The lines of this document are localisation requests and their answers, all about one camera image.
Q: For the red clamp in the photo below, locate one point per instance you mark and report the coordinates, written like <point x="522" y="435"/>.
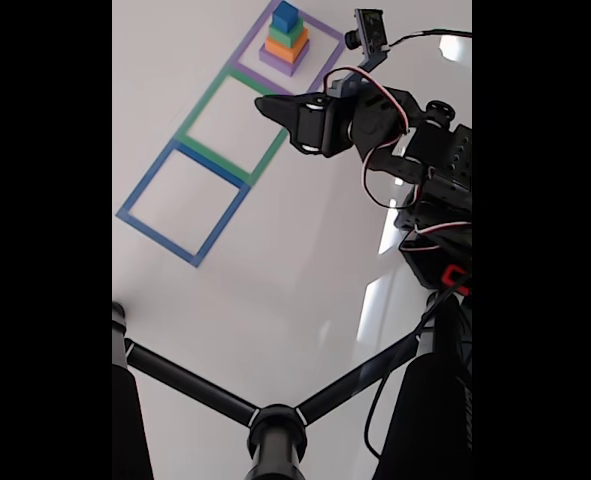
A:
<point x="455" y="277"/>

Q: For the purple tape square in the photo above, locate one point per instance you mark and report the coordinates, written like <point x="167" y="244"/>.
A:
<point x="245" y="60"/>

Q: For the purple block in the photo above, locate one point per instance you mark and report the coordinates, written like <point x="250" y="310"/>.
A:
<point x="280" y="65"/>

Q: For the orange block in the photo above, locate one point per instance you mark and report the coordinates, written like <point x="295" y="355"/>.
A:
<point x="282" y="50"/>

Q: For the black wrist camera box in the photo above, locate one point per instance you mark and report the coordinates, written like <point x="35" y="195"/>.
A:
<point x="370" y="35"/>

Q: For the blue tape square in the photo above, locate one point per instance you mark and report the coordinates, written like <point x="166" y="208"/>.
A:
<point x="160" y="235"/>

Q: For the green tape square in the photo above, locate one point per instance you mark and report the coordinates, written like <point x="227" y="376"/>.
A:
<point x="195" y="112"/>

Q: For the small blue cube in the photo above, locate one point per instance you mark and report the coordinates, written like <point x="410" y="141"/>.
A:
<point x="284" y="15"/>

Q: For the green block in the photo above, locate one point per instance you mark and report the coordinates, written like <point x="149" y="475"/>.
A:
<point x="285" y="34"/>

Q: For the black camera tripod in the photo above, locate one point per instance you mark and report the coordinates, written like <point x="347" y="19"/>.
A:
<point x="275" y="440"/>

